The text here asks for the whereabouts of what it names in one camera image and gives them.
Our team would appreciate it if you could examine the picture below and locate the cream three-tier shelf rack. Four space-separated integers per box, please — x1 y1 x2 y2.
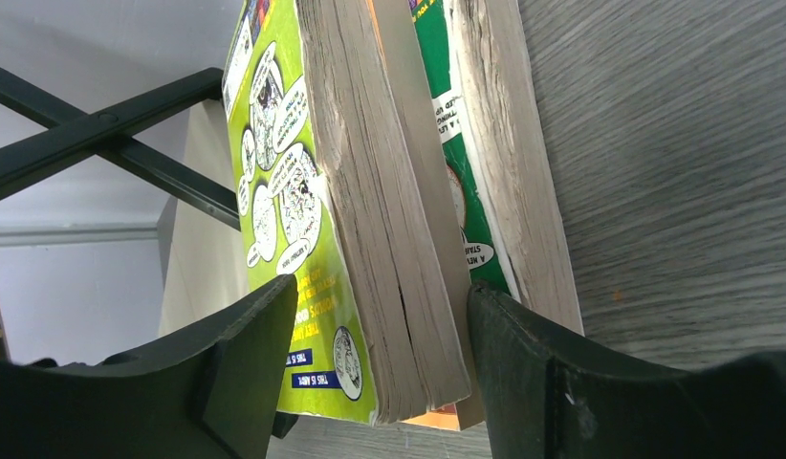
0 59 251 438

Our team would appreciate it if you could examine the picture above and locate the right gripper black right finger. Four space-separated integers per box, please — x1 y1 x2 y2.
468 283 786 458

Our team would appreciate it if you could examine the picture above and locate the dark green spine book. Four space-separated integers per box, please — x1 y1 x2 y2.
409 1 583 333

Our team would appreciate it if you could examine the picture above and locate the orange spine book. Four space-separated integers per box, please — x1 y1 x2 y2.
368 1 484 431

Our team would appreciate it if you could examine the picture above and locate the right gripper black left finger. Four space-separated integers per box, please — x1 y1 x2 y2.
0 274 298 458

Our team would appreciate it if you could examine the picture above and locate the light green spine book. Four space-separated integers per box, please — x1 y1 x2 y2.
222 1 468 426

